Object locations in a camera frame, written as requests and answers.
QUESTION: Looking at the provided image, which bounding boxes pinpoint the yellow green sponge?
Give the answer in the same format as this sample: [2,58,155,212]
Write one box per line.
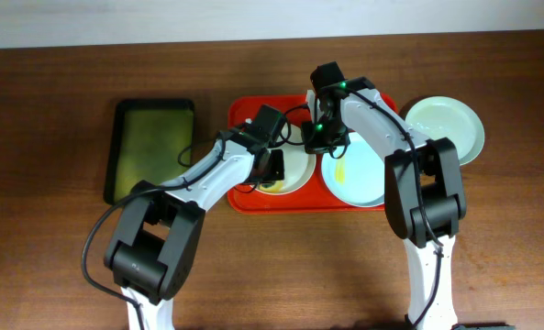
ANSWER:
[259,181,283,194]

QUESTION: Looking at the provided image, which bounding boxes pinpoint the cream plate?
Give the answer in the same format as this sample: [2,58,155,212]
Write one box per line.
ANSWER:
[257,124,316,195]

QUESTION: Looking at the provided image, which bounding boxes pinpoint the light blue plate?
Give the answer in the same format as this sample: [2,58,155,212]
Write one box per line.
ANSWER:
[320,132,384,208]

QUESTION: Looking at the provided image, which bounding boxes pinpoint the pale green plate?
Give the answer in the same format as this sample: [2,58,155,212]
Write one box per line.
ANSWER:
[405,96,485,166]

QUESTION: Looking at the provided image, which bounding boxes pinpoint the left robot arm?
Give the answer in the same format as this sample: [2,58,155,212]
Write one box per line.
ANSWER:
[104,126,283,329]

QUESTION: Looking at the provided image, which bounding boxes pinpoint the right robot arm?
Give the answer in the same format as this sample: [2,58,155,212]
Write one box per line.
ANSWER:
[305,77,467,329]

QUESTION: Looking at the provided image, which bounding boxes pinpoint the red plastic tray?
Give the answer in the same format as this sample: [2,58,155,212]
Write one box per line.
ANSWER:
[227,93,399,215]

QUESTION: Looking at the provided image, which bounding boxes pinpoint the black water tray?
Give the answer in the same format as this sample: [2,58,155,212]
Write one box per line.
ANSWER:
[103,98,194,204]

